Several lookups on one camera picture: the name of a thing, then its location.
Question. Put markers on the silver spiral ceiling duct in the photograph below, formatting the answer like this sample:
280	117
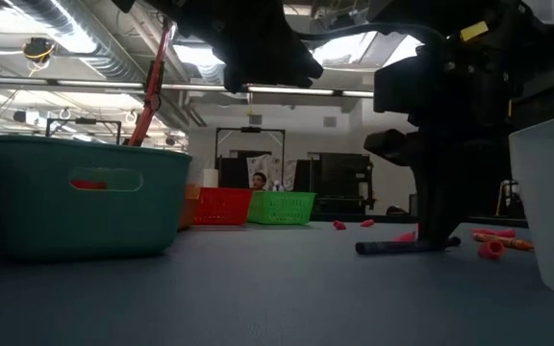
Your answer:
108	48

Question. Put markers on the person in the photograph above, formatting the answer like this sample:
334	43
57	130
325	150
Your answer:
259	181

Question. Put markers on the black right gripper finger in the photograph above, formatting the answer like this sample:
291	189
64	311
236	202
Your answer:
438	202
387	144

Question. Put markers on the black equipment cabinet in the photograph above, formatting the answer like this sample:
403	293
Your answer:
339	182

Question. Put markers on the red plastic basket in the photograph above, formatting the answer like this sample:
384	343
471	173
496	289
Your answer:
88	185
224	206

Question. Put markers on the white cylinder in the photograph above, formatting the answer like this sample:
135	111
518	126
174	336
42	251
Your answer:
210	178

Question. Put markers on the white printed sheet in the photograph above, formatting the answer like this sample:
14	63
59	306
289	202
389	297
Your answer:
272	168

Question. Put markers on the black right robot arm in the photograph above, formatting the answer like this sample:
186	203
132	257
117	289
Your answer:
546	29

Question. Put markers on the green plastic basket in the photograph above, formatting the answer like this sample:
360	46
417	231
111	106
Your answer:
282	209

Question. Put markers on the teal plastic bin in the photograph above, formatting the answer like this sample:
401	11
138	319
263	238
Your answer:
41	226

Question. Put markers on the grey waste bin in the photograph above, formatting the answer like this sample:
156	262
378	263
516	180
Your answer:
412	205

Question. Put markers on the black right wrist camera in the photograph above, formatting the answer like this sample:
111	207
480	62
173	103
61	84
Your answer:
397	89

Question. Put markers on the orange plastic bin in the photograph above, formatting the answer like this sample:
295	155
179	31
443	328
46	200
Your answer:
189	206

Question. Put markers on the grey wall vent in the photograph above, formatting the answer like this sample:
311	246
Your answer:
255	119
330	121

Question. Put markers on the black equipment cart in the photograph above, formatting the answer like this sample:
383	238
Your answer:
510	197

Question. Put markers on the long ceiling light fixture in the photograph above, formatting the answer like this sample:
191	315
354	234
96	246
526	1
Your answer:
286	90

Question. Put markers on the orange crayon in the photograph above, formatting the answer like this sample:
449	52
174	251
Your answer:
503	241

